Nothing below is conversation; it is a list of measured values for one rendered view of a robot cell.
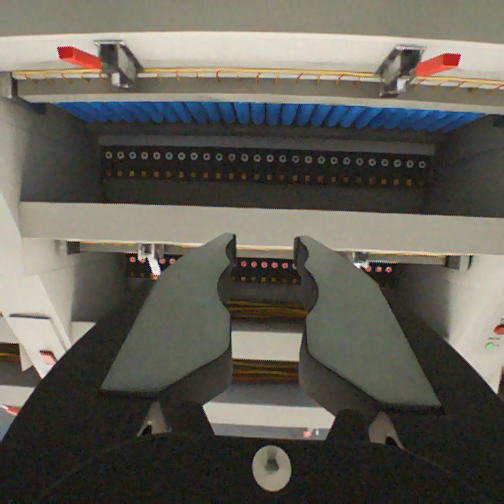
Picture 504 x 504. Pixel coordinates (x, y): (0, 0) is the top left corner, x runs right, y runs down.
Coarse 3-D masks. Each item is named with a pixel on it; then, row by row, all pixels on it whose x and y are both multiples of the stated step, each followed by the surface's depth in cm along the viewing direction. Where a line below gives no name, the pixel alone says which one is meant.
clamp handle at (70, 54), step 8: (64, 48) 17; (72, 48) 17; (64, 56) 17; (72, 56) 17; (80, 56) 18; (88, 56) 18; (96, 56) 19; (80, 64) 19; (88, 64) 19; (96, 64) 19; (104, 64) 21; (112, 72) 23; (120, 72) 23; (112, 80) 23; (120, 80) 23
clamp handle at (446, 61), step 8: (440, 56) 16; (448, 56) 16; (456, 56) 16; (424, 64) 18; (432, 64) 17; (440, 64) 17; (448, 64) 16; (456, 64) 16; (408, 72) 21; (416, 72) 19; (424, 72) 18; (432, 72) 18; (400, 80) 22; (400, 88) 22
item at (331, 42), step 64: (0, 0) 21; (64, 0) 20; (128, 0) 20; (192, 0) 20; (256, 0) 20; (320, 0) 20; (384, 0) 20; (448, 0) 20; (0, 64) 25; (64, 64) 25; (192, 64) 25; (256, 64) 25; (320, 64) 24; (64, 128) 37
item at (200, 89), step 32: (32, 96) 27; (64, 96) 27; (96, 96) 27; (128, 96) 27; (160, 96) 27; (192, 96) 27; (224, 96) 27; (256, 96) 27; (288, 96) 26; (320, 96) 26; (352, 96) 26; (416, 96) 26; (448, 96) 26; (480, 96) 26
